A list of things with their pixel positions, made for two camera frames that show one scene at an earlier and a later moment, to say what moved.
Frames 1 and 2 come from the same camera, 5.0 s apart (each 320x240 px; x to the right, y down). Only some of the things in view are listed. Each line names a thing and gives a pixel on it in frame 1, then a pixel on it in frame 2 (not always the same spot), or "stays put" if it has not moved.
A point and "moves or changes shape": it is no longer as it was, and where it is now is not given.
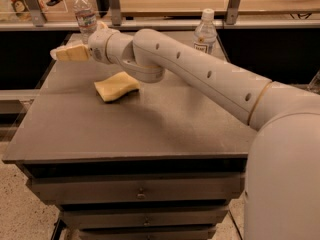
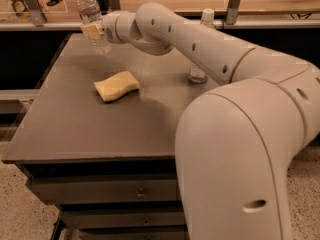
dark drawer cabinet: [127, 159] stays put
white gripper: [97, 46] to [109, 28]
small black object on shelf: [53, 0] stays put
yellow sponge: [113, 87] stays put
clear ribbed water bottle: [85, 17] moves or changes shape
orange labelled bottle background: [19, 4] stays put
